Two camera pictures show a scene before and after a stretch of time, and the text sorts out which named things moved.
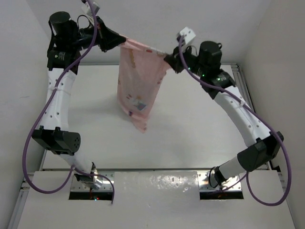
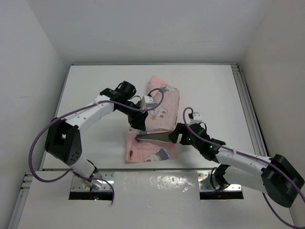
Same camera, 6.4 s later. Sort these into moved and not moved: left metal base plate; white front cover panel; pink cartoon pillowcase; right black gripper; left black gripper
Moved: right black gripper; left black gripper; pink cartoon pillowcase
Not moved: white front cover panel; left metal base plate
